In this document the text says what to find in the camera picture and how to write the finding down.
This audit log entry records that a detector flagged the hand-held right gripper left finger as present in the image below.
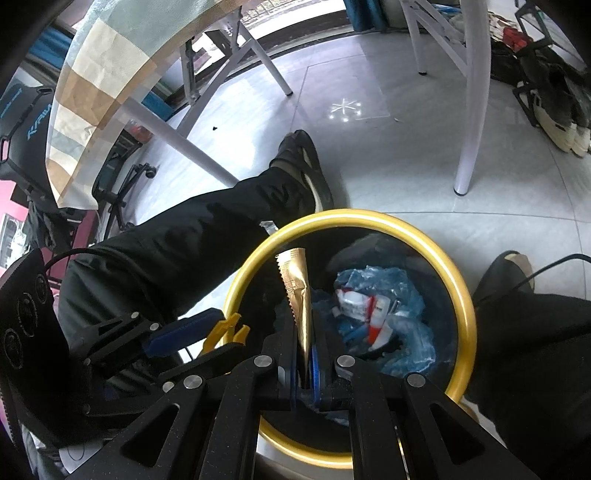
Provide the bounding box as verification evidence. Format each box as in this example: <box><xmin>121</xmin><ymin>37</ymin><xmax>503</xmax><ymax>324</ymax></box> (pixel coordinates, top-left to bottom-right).
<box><xmin>65</xmin><ymin>316</ymin><xmax>301</xmax><ymax>480</ymax></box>

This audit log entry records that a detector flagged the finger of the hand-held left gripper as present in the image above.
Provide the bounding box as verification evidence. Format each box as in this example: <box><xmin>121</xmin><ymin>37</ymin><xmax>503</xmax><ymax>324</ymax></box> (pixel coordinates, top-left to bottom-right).
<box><xmin>69</xmin><ymin>308</ymin><xmax>225</xmax><ymax>365</ymax></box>
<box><xmin>83</xmin><ymin>348</ymin><xmax>185</xmax><ymax>416</ymax></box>

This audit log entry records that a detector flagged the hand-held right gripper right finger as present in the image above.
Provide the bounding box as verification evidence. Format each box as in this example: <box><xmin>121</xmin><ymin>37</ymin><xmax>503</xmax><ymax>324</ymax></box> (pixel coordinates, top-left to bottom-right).
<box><xmin>310</xmin><ymin>314</ymin><xmax>541</xmax><ymax>480</ymax></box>

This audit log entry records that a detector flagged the yellow plastic tool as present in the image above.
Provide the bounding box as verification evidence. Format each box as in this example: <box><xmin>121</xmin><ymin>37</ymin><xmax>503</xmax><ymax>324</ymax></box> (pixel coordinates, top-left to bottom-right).
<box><xmin>201</xmin><ymin>313</ymin><xmax>250</xmax><ymax>356</ymax></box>

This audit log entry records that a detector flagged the red and white packet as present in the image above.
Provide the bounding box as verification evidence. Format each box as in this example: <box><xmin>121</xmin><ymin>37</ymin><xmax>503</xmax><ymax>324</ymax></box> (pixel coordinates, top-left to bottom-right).
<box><xmin>335</xmin><ymin>286</ymin><xmax>377</xmax><ymax>324</ymax></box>

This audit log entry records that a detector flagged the gold brown sachet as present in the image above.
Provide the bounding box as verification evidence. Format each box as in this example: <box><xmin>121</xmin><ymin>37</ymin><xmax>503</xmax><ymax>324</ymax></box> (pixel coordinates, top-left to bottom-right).
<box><xmin>276</xmin><ymin>248</ymin><xmax>315</xmax><ymax>370</ymax></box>

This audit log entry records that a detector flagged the yellow-rimmed black bin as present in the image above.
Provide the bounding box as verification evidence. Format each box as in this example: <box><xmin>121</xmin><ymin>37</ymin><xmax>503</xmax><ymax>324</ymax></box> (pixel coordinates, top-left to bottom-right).
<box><xmin>222</xmin><ymin>209</ymin><xmax>477</xmax><ymax>470</ymax></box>

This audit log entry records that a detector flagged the person's left leg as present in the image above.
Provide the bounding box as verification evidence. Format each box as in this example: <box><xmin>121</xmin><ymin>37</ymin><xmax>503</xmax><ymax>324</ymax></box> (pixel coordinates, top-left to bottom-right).
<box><xmin>55</xmin><ymin>166</ymin><xmax>319</xmax><ymax>370</ymax></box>

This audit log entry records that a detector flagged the person's leg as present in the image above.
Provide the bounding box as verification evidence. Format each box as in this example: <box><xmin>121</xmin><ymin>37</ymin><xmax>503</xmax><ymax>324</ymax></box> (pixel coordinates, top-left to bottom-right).
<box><xmin>462</xmin><ymin>277</ymin><xmax>591</xmax><ymax>480</ymax></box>
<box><xmin>55</xmin><ymin>166</ymin><xmax>319</xmax><ymax>370</ymax></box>

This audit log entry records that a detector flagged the crumpled blue plastic bag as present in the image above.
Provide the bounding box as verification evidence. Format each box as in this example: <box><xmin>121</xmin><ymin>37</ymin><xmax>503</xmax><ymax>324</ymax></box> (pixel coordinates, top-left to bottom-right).
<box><xmin>277</xmin><ymin>265</ymin><xmax>437</xmax><ymax>374</ymax></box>

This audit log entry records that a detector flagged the white table leg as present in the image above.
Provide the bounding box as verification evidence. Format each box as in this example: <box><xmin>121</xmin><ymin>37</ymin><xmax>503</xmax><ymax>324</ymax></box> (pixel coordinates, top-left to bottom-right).
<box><xmin>124</xmin><ymin>97</ymin><xmax>241</xmax><ymax>185</ymax></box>
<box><xmin>238</xmin><ymin>18</ymin><xmax>294</xmax><ymax>96</ymax></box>
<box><xmin>452</xmin><ymin>0</ymin><xmax>491</xmax><ymax>195</ymax></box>
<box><xmin>402</xmin><ymin>0</ymin><xmax>428</xmax><ymax>75</ymax></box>

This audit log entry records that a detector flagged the black gaming chair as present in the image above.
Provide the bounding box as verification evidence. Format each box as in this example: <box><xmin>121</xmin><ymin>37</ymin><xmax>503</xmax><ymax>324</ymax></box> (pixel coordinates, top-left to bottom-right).
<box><xmin>0</xmin><ymin>76</ymin><xmax>158</xmax><ymax>232</ymax></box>

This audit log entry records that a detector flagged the person's left shoe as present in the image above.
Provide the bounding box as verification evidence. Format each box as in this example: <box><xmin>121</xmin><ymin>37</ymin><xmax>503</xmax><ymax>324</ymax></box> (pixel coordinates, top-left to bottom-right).
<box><xmin>270</xmin><ymin>129</ymin><xmax>335</xmax><ymax>213</ymax></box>

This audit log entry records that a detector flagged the person's shoe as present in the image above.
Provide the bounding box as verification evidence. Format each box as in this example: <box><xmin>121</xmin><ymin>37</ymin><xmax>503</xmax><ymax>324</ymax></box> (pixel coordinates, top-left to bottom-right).
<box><xmin>270</xmin><ymin>129</ymin><xmax>335</xmax><ymax>213</ymax></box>
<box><xmin>473</xmin><ymin>250</ymin><xmax>534</xmax><ymax>301</ymax></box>

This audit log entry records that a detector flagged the person's right leg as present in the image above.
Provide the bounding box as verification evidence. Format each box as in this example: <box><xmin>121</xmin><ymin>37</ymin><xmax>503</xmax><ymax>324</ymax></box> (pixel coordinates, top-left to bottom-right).
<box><xmin>462</xmin><ymin>277</ymin><xmax>591</xmax><ymax>480</ymax></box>

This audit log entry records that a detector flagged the person's right shoe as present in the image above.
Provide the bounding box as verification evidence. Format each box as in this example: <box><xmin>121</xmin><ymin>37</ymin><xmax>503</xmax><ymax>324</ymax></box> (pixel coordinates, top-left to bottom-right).
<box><xmin>473</xmin><ymin>250</ymin><xmax>534</xmax><ymax>301</ymax></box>

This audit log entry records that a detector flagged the checkered table with white legs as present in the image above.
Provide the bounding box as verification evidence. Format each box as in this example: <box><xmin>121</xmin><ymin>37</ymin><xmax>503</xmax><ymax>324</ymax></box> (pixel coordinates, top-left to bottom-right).
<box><xmin>46</xmin><ymin>0</ymin><xmax>241</xmax><ymax>208</ymax></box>

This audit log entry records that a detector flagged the white sneaker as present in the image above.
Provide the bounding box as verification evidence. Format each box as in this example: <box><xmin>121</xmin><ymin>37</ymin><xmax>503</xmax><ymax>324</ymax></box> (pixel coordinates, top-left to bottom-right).
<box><xmin>531</xmin><ymin>95</ymin><xmax>591</xmax><ymax>155</ymax></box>

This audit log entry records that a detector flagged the blue curtain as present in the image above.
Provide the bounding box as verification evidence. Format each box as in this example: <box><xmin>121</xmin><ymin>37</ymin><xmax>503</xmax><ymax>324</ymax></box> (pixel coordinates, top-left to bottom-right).
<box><xmin>344</xmin><ymin>0</ymin><xmax>386</xmax><ymax>33</ymax></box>

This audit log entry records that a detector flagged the grey folding table frame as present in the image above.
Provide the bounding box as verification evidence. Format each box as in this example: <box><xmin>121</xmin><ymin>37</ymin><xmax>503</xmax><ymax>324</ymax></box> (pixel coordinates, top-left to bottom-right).
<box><xmin>175</xmin><ymin>28</ymin><xmax>259</xmax><ymax>139</ymax></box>

